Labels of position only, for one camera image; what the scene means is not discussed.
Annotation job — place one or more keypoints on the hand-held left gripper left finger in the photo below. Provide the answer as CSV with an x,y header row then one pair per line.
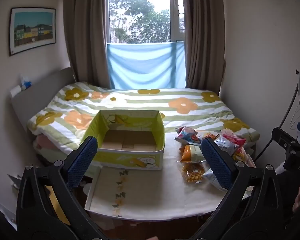
x,y
83,160

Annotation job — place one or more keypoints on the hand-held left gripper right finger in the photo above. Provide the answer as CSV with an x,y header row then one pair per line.
x,y
216,163

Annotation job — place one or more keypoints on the blue red white snack packet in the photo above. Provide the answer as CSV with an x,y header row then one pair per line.
x,y
188,135

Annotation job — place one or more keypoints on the green printed storage box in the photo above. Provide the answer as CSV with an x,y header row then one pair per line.
x,y
130,140

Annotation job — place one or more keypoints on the silver blue snack packet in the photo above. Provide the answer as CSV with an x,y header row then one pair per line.
x,y
212,177

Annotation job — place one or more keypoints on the black stand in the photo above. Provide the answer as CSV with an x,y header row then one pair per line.
x,y
286,112

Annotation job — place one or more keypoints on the clear waffle snack packet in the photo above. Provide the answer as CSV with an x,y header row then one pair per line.
x,y
192,173

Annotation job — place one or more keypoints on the orange snack packet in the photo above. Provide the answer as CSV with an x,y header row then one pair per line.
x,y
191,153

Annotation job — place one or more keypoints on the cream printed box lid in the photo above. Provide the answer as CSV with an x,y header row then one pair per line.
x,y
107,190

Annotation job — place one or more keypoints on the pink bed sheet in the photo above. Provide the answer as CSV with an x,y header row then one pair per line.
x,y
46,141

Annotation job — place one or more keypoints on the floral tablecloth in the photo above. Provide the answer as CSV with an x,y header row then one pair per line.
x,y
162,195

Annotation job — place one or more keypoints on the green striped floral blanket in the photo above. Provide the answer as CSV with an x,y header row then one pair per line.
x,y
145,107

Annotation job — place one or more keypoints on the grey bed headboard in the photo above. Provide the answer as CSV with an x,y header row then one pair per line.
x,y
37,90

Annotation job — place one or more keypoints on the light blue cloth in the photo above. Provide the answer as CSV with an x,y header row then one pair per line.
x,y
146,65

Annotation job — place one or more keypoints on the brown curtain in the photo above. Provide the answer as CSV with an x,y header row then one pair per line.
x,y
202,33
86,32

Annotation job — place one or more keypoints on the framed houses picture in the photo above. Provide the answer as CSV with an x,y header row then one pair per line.
x,y
32,30

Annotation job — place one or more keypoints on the window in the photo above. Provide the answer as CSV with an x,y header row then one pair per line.
x,y
146,11

